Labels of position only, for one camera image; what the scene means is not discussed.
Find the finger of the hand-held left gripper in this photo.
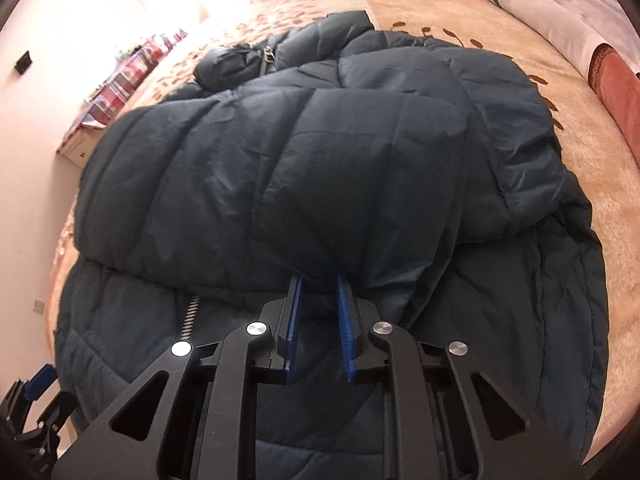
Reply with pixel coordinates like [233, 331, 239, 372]
[0, 364, 57, 418]
[15, 389, 77, 461]

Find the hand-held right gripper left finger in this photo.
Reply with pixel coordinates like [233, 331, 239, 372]
[50, 275, 306, 480]

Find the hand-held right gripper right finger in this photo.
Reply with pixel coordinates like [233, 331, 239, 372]
[335, 273, 584, 480]

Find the dark teal puffer jacket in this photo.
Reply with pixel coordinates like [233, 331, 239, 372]
[54, 10, 608, 480]

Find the white drawer cabinet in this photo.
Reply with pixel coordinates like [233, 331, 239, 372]
[62, 127, 103, 168]

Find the plaid tablecloth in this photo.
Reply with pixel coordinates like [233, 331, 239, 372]
[55, 30, 188, 156]

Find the beige leaf-print blanket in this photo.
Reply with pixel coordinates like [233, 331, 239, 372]
[47, 0, 640, 466]

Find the pink patchwork quilt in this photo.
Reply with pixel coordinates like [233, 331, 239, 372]
[415, 0, 640, 126]

